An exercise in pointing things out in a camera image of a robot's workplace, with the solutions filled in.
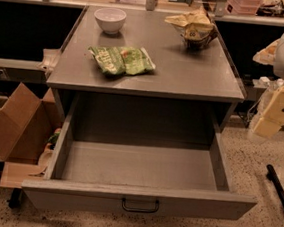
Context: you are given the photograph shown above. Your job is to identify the white ceramic bowl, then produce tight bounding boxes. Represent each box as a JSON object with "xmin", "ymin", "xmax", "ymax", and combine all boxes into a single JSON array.
[{"xmin": 94, "ymin": 7, "xmax": 126, "ymax": 35}]

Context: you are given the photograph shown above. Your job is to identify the black drawer handle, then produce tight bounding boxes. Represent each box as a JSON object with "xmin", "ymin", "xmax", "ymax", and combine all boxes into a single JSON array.
[{"xmin": 121, "ymin": 198, "xmax": 160, "ymax": 214}]

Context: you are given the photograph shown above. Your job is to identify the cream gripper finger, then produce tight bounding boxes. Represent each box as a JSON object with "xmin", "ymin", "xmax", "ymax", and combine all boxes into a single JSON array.
[
  {"xmin": 253, "ymin": 40, "xmax": 279, "ymax": 66},
  {"xmin": 250, "ymin": 85, "xmax": 284, "ymax": 140}
]

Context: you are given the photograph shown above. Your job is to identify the grey cabinet with top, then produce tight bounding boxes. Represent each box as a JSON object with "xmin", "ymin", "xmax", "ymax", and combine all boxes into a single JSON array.
[{"xmin": 48, "ymin": 8, "xmax": 244, "ymax": 150}]

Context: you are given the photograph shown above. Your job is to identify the open grey top drawer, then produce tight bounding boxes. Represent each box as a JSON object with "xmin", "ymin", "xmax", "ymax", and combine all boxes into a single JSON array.
[{"xmin": 18, "ymin": 86, "xmax": 267, "ymax": 227}]

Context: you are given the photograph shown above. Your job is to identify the green jalapeno chip bag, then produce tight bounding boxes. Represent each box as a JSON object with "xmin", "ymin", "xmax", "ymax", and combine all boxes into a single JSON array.
[{"xmin": 88, "ymin": 46, "xmax": 156, "ymax": 77}]

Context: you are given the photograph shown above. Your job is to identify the white power adapter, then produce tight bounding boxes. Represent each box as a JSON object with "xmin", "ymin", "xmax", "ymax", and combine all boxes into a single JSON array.
[{"xmin": 259, "ymin": 76, "xmax": 271, "ymax": 86}]

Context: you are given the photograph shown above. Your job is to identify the black rod on floor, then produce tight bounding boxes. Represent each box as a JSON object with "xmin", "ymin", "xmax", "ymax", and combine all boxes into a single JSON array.
[{"xmin": 266, "ymin": 164, "xmax": 284, "ymax": 209}]

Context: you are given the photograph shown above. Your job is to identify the brown cardboard box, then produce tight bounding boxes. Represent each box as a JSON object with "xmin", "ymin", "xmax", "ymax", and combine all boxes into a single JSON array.
[{"xmin": 0, "ymin": 83, "xmax": 63, "ymax": 189}]

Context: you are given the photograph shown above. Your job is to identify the items inside cardboard box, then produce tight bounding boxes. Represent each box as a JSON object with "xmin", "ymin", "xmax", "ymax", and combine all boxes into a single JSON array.
[{"xmin": 38, "ymin": 128, "xmax": 61, "ymax": 176}]

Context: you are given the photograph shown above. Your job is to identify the pink storage box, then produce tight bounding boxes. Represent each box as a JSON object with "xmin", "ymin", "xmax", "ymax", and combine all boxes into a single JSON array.
[{"xmin": 226, "ymin": 0, "xmax": 262, "ymax": 16}]

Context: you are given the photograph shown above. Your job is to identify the yellow crumpled chip bag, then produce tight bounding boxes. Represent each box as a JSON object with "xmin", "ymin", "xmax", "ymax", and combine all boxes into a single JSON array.
[{"xmin": 165, "ymin": 7, "xmax": 217, "ymax": 50}]

